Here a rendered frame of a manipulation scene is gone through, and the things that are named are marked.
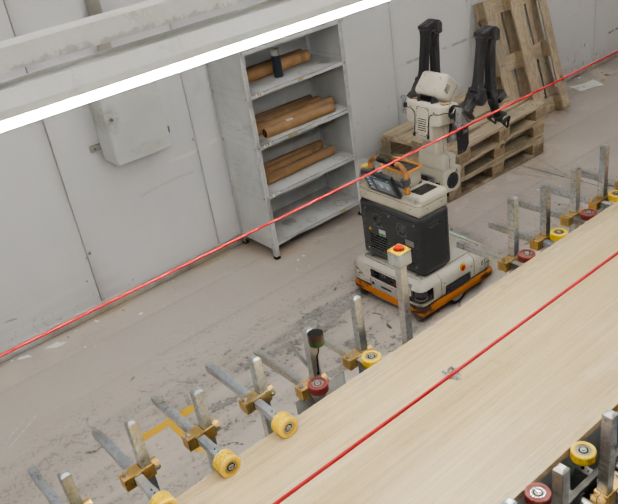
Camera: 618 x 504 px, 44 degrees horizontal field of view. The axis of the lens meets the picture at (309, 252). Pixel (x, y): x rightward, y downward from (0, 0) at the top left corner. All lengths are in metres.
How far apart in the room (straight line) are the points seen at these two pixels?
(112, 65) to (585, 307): 2.21
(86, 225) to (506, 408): 3.32
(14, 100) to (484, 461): 1.78
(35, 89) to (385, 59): 5.08
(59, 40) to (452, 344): 1.97
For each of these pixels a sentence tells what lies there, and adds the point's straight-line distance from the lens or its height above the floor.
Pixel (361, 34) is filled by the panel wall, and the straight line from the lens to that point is 6.37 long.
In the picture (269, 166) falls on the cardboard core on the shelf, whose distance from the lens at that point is 5.73.
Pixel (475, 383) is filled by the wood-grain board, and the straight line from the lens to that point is 2.91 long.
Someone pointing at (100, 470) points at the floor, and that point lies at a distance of 4.28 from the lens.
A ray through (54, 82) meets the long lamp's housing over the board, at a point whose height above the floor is 2.37.
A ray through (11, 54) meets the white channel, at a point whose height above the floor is 2.44.
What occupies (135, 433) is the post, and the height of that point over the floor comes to 1.12.
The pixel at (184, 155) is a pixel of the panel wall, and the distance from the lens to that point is 5.51.
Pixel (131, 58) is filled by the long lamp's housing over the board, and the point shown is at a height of 2.37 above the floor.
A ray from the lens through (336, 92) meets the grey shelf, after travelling 5.86.
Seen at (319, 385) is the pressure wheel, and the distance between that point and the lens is 2.96.
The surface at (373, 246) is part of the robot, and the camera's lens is 4.91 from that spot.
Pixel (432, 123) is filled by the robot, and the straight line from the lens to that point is 4.62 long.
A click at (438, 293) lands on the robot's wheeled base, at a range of 4.74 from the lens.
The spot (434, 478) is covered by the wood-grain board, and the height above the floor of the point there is 0.90.
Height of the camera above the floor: 2.77
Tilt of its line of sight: 29 degrees down
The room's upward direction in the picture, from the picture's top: 9 degrees counter-clockwise
